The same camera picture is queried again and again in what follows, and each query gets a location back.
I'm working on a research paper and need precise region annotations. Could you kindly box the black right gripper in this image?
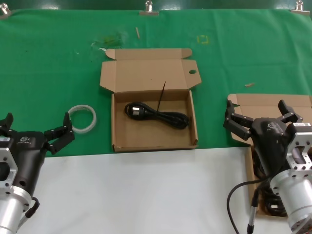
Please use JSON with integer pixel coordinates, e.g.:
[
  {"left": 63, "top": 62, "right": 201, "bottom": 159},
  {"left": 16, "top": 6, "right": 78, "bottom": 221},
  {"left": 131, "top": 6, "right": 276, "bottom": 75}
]
[{"left": 223, "top": 99, "right": 304, "bottom": 180}]

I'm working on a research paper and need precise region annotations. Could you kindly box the green table cloth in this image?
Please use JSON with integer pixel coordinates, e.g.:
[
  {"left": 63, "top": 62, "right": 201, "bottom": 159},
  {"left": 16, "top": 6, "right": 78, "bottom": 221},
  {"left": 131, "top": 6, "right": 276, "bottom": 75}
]
[{"left": 0, "top": 9, "right": 312, "bottom": 158}]

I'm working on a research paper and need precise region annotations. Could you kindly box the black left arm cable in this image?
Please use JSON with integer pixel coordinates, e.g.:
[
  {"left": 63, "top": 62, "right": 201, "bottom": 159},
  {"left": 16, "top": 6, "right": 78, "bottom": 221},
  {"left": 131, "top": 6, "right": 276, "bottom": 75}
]
[{"left": 18, "top": 196, "right": 40, "bottom": 232}]

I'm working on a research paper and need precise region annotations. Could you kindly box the black power cable with tie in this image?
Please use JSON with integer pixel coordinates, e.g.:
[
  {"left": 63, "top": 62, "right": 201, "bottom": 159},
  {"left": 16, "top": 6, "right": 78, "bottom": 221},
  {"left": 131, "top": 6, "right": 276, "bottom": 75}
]
[{"left": 124, "top": 81, "right": 190, "bottom": 130}]

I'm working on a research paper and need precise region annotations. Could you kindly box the black coiled power cable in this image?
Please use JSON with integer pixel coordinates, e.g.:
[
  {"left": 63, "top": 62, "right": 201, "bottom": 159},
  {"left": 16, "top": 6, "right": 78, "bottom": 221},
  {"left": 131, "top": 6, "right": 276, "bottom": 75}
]
[{"left": 257, "top": 185, "right": 288, "bottom": 217}]

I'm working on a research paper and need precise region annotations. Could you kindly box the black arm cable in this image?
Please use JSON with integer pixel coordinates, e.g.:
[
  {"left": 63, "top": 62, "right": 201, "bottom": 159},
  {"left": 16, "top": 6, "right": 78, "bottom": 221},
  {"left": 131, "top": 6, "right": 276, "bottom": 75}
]
[
  {"left": 226, "top": 179, "right": 271, "bottom": 234},
  {"left": 18, "top": 196, "right": 40, "bottom": 232}
]

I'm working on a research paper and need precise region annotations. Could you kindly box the right arm cable metal connector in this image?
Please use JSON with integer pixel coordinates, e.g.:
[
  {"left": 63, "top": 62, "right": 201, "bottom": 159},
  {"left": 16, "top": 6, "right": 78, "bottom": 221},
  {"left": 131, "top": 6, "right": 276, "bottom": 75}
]
[{"left": 246, "top": 187, "right": 260, "bottom": 234}]

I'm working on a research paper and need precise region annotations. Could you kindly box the left wrist silver camera bracket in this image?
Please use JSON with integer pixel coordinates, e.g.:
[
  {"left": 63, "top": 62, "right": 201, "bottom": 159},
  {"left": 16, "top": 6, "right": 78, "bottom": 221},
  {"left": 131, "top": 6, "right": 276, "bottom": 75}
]
[{"left": 0, "top": 147, "right": 19, "bottom": 195}]

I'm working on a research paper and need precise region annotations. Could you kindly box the white tape roll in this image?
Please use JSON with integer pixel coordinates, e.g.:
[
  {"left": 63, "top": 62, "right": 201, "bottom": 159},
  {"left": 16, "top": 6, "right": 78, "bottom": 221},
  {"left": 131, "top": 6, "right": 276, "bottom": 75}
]
[{"left": 67, "top": 104, "right": 98, "bottom": 135}]

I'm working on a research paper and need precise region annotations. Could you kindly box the brown cardboard parts box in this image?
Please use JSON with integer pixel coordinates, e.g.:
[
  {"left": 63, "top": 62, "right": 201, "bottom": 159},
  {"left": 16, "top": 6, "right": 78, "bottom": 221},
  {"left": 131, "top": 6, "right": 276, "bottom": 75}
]
[{"left": 226, "top": 93, "right": 312, "bottom": 221}]

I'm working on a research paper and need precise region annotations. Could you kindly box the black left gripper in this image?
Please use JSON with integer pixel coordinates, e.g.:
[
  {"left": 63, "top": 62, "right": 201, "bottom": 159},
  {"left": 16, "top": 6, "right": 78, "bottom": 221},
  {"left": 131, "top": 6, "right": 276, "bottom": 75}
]
[{"left": 0, "top": 112, "right": 76, "bottom": 195}]

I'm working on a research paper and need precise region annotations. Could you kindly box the clear plastic scrap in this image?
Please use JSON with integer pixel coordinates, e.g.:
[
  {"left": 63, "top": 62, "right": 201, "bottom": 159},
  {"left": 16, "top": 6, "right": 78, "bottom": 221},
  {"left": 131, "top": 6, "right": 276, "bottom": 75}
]
[{"left": 91, "top": 31, "right": 129, "bottom": 52}]

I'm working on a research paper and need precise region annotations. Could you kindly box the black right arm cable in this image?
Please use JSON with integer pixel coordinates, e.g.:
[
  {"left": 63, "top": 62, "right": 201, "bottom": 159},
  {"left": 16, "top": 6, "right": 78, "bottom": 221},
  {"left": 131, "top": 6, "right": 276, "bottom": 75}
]
[{"left": 226, "top": 179, "right": 271, "bottom": 234}]

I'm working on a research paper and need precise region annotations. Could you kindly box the metal binder clip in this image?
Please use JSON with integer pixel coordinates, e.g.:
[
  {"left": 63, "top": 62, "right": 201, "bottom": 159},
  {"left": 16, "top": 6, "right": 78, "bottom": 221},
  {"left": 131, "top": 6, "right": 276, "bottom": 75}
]
[
  {"left": 139, "top": 0, "right": 159, "bottom": 17},
  {"left": 0, "top": 4, "right": 12, "bottom": 20},
  {"left": 290, "top": 0, "right": 312, "bottom": 15}
]

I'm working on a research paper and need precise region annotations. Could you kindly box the right wrist silver camera bracket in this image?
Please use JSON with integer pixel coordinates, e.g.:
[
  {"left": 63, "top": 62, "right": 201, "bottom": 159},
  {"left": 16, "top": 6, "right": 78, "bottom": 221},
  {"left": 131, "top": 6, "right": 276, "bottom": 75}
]
[{"left": 287, "top": 123, "right": 312, "bottom": 176}]

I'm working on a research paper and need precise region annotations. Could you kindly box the wrist silver camera bracket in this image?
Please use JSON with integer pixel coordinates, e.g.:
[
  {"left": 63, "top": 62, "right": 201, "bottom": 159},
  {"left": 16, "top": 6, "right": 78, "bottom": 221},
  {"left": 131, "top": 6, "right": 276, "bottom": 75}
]
[
  {"left": 0, "top": 147, "right": 19, "bottom": 195},
  {"left": 287, "top": 123, "right": 312, "bottom": 176}
]

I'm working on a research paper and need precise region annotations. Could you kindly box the cardboard box with round hole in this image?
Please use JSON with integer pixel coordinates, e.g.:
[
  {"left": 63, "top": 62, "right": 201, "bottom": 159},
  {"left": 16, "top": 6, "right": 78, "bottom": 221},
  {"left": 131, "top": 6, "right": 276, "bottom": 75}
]
[{"left": 99, "top": 48, "right": 202, "bottom": 153}]

